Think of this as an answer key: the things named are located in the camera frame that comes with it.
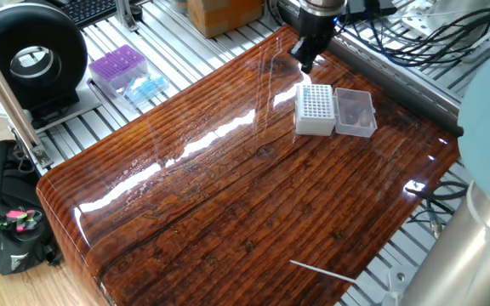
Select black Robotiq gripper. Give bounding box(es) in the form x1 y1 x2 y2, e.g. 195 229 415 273
288 8 339 75

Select white pipette tip holder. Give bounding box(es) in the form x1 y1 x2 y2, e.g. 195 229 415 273
293 83 338 137

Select clear plastic holder lid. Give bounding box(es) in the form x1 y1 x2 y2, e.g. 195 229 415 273
333 87 379 139

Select purple pipette tip box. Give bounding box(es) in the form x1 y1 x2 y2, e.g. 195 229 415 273
88 44 149 97

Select black power adapter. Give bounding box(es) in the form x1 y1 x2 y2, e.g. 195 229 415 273
346 0 399 16

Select cardboard box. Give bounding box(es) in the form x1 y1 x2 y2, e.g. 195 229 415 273
186 0 265 39

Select white plastic appliance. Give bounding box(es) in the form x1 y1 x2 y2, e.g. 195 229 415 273
414 0 490 39

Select clear tray blue items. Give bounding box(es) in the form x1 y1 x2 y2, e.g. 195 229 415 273
115 71 170 111

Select black keyboard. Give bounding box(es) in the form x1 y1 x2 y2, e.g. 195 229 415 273
57 0 121 29

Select silver robot mounting plate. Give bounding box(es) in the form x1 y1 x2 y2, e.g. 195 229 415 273
383 265 419 306

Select black backpack with pink trim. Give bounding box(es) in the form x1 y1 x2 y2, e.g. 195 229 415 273
0 139 63 276

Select black cable bundle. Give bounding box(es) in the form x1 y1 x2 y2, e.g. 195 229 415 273
265 0 490 69

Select short aluminium profile post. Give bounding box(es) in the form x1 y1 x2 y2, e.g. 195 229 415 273
115 0 140 33

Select black wrist cables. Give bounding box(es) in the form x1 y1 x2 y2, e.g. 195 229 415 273
404 180 470 226

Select metal connector with blue cable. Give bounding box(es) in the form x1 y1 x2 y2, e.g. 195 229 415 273
425 199 444 240

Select white cable tie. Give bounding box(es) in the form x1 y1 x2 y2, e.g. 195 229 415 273
289 259 399 298

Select slanted aluminium frame post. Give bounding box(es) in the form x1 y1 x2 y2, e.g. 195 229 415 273
0 27 54 171

